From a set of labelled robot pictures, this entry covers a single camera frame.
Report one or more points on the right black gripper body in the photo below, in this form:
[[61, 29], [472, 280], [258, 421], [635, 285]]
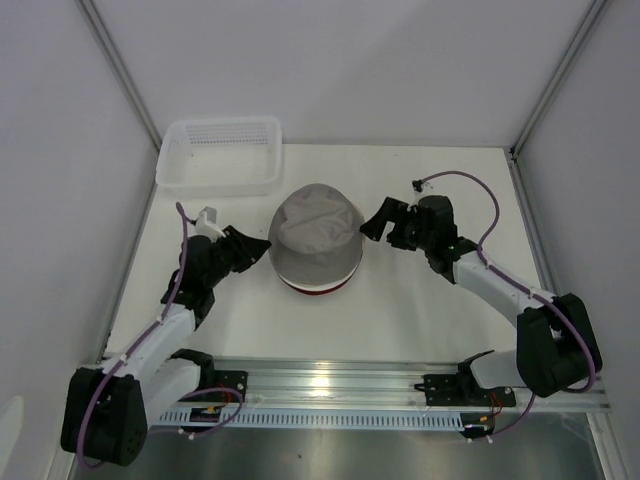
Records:
[[407, 233]]

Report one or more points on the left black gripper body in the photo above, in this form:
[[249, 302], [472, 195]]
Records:
[[229, 254]]

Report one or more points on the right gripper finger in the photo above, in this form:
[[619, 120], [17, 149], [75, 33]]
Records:
[[373, 228], [393, 209]]

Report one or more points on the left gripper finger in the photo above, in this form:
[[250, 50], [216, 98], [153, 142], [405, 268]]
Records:
[[255, 248], [234, 236]]

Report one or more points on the grey bucket hat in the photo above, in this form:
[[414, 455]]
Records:
[[315, 219]]

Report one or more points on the white bucket hat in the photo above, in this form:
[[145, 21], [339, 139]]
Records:
[[285, 261]]

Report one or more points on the red bucket hat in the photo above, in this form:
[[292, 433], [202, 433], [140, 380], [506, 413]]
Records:
[[317, 291]]

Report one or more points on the beige bucket hat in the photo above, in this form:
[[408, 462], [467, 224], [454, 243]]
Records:
[[358, 216]]

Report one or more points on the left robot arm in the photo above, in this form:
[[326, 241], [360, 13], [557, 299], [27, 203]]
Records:
[[110, 407]]

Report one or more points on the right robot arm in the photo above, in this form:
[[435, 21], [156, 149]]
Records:
[[556, 349]]

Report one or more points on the white plastic basket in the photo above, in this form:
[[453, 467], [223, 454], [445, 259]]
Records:
[[221, 157]]

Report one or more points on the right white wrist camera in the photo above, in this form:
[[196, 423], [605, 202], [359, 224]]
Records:
[[420, 189]]

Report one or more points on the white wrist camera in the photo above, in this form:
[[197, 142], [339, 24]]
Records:
[[206, 225], [420, 189]]

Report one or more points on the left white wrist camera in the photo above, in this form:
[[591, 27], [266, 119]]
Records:
[[206, 225]]

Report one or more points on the aluminium mounting rail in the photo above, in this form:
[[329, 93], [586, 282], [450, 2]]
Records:
[[341, 385]]

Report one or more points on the white slotted cable duct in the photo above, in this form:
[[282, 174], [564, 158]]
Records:
[[413, 420]]

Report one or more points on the left aluminium frame post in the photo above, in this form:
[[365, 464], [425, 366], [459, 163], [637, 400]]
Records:
[[113, 57]]

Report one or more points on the aluminium frame post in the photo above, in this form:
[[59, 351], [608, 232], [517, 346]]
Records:
[[578, 41], [113, 57]]

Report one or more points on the right aluminium frame post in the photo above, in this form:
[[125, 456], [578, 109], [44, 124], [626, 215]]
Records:
[[578, 41]]

